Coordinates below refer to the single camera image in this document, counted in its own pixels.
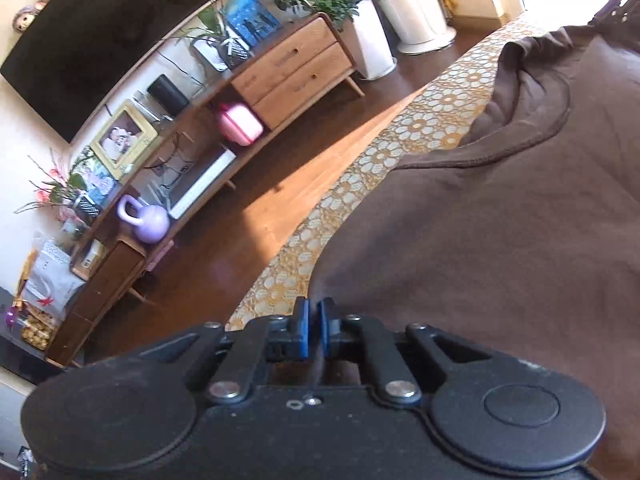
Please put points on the white shopping bag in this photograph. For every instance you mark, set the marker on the white shopping bag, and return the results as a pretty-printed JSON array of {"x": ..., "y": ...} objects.
[{"x": 50, "y": 280}]

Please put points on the clear cookie jar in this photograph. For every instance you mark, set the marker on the clear cookie jar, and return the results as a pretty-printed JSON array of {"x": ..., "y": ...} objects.
[{"x": 40, "y": 330}]

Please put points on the black television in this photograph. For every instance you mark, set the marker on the black television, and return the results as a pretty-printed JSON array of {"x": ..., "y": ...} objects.
[{"x": 100, "y": 45}]

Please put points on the purple kettlebell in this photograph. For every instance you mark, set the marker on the purple kettlebell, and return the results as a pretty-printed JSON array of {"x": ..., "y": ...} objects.
[{"x": 150, "y": 225}]

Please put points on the green plant patterned pot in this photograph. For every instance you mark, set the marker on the green plant patterned pot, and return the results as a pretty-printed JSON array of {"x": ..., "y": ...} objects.
[{"x": 232, "y": 52}]

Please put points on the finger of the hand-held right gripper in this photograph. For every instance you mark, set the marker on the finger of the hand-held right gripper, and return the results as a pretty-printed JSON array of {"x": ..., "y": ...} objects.
[{"x": 620, "y": 7}]

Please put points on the white standing air conditioner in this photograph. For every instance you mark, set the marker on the white standing air conditioner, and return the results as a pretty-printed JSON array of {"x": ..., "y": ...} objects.
[{"x": 410, "y": 5}]

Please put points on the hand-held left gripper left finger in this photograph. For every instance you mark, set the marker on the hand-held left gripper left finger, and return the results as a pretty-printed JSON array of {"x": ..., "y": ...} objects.
[{"x": 302, "y": 330}]

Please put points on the yellow photo frame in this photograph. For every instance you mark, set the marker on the yellow photo frame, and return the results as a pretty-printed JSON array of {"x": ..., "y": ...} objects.
[{"x": 122, "y": 137}]

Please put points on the small cream box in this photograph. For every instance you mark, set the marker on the small cream box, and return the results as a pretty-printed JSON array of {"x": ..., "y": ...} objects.
[{"x": 92, "y": 255}]

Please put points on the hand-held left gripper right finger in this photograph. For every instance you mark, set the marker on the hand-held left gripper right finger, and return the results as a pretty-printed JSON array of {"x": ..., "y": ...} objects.
[{"x": 327, "y": 330}]

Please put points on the brown t-shirt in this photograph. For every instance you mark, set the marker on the brown t-shirt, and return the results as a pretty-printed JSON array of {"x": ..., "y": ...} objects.
[{"x": 475, "y": 210}]

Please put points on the black speaker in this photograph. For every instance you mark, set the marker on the black speaker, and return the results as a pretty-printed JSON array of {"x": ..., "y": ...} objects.
[{"x": 167, "y": 92}]

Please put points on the gold white lace tablecloth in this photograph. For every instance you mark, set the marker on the gold white lace tablecloth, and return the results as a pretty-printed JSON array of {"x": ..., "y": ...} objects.
[{"x": 400, "y": 140}]

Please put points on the green plant white planter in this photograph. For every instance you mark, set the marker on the green plant white planter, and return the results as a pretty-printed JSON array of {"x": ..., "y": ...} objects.
[{"x": 372, "y": 45}]

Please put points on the white flat box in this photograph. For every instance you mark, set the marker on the white flat box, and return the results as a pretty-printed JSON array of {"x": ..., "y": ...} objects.
[{"x": 200, "y": 182}]

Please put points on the pink case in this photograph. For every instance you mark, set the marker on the pink case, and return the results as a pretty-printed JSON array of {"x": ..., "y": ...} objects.
[{"x": 240, "y": 122}]

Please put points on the wooden tv console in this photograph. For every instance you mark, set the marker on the wooden tv console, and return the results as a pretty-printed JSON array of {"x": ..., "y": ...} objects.
[{"x": 295, "y": 75}]

